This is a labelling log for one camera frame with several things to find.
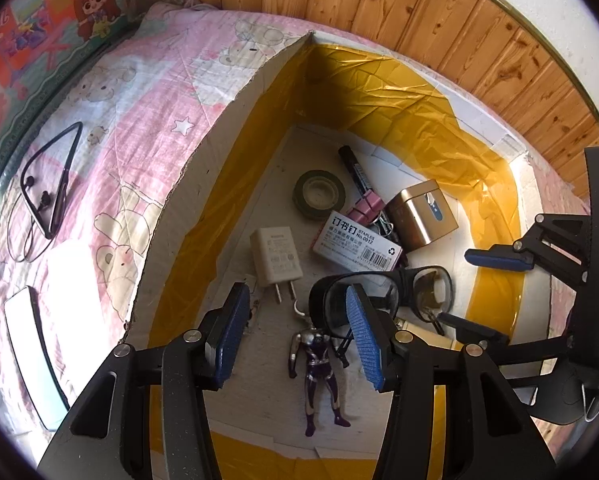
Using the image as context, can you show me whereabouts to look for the gold tin box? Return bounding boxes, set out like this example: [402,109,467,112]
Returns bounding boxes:
[385,179,459,252]

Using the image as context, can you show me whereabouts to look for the white cardboard box yellow tape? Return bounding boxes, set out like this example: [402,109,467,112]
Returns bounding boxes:
[126,30,555,480]

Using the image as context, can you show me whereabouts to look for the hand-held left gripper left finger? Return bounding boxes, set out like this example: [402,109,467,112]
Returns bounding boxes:
[36,282,251,480]

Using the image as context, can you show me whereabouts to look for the pink binder clip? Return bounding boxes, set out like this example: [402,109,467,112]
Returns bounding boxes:
[346,192,400,241]

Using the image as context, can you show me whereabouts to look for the pink cartoon toy box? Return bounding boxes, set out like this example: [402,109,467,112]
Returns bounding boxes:
[0,0,135,176]

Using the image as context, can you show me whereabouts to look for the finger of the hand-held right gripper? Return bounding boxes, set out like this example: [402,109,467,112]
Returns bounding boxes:
[464,212,593,291]
[437,311,571,364]

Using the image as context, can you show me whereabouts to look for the purple silver action figure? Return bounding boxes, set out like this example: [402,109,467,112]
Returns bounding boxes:
[286,327,353,438]

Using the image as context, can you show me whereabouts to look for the white charger plug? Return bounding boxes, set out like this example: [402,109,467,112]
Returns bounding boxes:
[250,226,305,306]

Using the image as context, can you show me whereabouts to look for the green tape roll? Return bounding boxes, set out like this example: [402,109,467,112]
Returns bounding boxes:
[292,170,349,220]

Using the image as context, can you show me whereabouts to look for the red white staples box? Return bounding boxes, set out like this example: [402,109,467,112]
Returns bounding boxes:
[312,208,405,272]

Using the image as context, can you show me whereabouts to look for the black frame glasses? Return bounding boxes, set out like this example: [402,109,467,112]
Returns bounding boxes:
[308,265,455,356]

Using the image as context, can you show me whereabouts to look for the black neckband earphones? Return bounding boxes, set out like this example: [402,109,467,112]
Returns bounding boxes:
[4,121,85,263]

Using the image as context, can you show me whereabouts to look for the black marker pen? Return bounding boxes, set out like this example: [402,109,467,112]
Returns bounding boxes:
[337,146,380,206]

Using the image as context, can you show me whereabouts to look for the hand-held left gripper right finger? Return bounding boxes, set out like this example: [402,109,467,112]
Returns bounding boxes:
[346,284,557,480]

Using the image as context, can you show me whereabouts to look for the white smartphone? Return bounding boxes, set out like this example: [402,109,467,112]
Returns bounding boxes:
[3,286,72,431]

